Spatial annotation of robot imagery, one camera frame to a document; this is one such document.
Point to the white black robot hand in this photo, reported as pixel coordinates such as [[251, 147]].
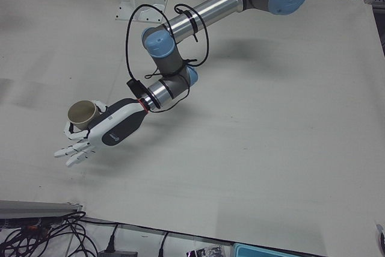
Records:
[[120, 124]]

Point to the teal plastic bin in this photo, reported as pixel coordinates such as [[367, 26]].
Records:
[[255, 251]]

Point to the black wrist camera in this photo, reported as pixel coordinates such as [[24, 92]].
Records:
[[136, 88]]

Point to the grey round object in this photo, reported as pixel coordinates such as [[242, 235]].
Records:
[[382, 231]]

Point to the black power adapter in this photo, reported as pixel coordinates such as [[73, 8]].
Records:
[[117, 254]]

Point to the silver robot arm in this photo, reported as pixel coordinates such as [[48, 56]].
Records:
[[210, 13]]

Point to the beige paper cup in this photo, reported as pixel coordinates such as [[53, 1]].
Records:
[[81, 112]]

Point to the black white printed card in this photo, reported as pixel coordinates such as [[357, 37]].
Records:
[[207, 252]]

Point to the aluminium profile post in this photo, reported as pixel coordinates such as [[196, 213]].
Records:
[[36, 207]]

